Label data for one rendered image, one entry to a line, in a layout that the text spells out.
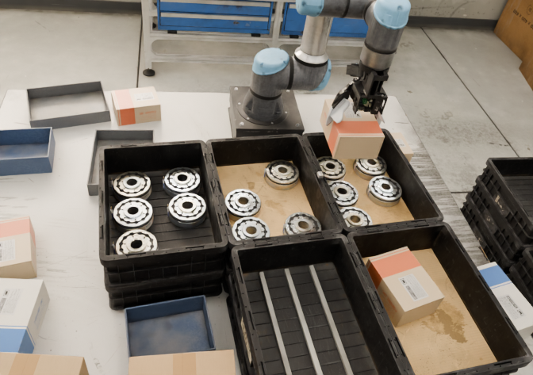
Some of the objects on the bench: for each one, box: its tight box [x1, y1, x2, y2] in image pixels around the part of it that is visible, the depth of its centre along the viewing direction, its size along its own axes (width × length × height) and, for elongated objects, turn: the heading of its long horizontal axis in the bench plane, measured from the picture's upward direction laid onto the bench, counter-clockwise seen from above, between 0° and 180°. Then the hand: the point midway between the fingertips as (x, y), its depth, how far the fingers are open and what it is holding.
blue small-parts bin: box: [125, 295, 216, 362], centre depth 120 cm, size 20×15×7 cm
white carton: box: [477, 262, 533, 339], centre depth 137 cm, size 20×12×9 cm, turn 14°
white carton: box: [0, 278, 50, 354], centre depth 115 cm, size 20×12×9 cm, turn 175°
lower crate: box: [104, 261, 225, 311], centre depth 139 cm, size 40×30×12 cm
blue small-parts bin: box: [0, 128, 56, 176], centre depth 159 cm, size 20×15×7 cm
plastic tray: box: [25, 80, 111, 129], centre depth 180 cm, size 27×20×5 cm
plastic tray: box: [86, 129, 155, 196], centre depth 163 cm, size 27×20×5 cm
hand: (351, 124), depth 129 cm, fingers closed on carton, 14 cm apart
